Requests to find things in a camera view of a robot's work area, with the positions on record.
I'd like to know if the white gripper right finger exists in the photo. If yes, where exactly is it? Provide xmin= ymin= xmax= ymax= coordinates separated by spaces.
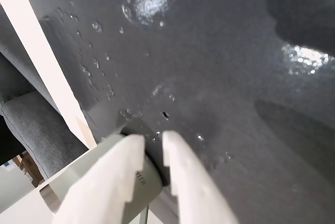
xmin=162 ymin=130 xmax=238 ymax=224

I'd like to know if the black table mat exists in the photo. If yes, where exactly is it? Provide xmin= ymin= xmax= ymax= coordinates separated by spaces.
xmin=15 ymin=0 xmax=335 ymax=224

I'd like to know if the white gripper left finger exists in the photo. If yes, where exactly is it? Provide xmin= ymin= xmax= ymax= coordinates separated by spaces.
xmin=53 ymin=134 xmax=146 ymax=224

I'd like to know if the pale green steel mug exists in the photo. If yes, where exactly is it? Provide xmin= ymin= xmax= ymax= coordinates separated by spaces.
xmin=39 ymin=126 xmax=171 ymax=224

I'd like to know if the grey fabric chair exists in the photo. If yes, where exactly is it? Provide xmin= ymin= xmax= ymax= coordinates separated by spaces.
xmin=0 ymin=4 xmax=90 ymax=180

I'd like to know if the brown cardboard box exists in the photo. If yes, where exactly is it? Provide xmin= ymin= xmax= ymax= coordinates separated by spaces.
xmin=12 ymin=150 xmax=44 ymax=188

